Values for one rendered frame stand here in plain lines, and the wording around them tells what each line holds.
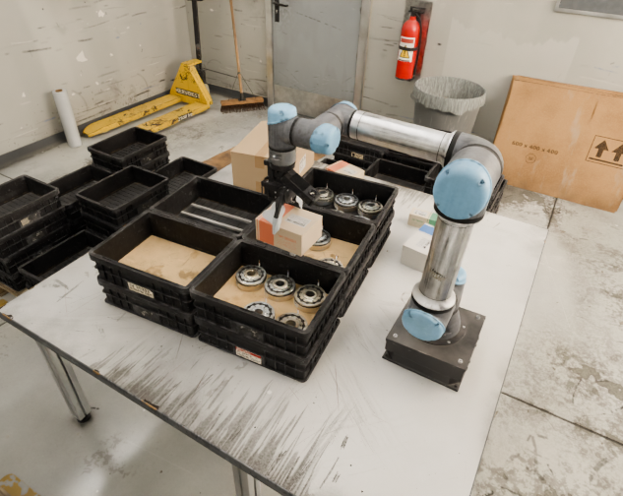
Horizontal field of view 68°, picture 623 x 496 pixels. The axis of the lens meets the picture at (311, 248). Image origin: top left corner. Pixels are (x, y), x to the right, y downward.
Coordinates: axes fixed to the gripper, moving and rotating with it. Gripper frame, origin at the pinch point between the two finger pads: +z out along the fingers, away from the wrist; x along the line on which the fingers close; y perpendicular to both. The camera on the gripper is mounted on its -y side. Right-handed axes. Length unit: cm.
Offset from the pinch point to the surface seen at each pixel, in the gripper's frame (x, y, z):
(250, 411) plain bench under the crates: 38, -10, 40
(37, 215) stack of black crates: -8, 160, 58
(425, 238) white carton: -58, -28, 31
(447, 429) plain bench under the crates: 14, -61, 40
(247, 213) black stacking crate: -30, 39, 27
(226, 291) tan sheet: 12.0, 17.0, 26.6
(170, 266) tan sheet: 12, 42, 26
